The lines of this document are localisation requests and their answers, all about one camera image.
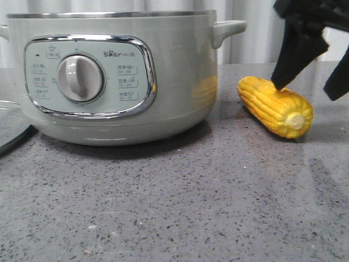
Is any yellow corn cob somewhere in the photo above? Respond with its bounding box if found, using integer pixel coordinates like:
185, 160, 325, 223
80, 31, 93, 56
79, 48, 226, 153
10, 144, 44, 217
237, 76, 314, 139

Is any white curtain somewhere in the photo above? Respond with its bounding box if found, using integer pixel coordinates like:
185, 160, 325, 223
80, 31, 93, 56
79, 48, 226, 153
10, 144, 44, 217
0, 0, 349, 69

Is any glass pot lid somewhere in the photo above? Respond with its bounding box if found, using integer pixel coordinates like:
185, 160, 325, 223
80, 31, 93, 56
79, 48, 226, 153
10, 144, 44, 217
1, 100, 38, 158

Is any pale green electric cooking pot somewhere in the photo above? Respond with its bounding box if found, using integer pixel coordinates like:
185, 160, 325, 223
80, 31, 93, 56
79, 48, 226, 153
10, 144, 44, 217
1, 10, 246, 146

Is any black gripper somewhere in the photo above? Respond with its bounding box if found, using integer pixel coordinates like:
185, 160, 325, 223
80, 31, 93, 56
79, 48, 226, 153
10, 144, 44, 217
271, 0, 348, 101

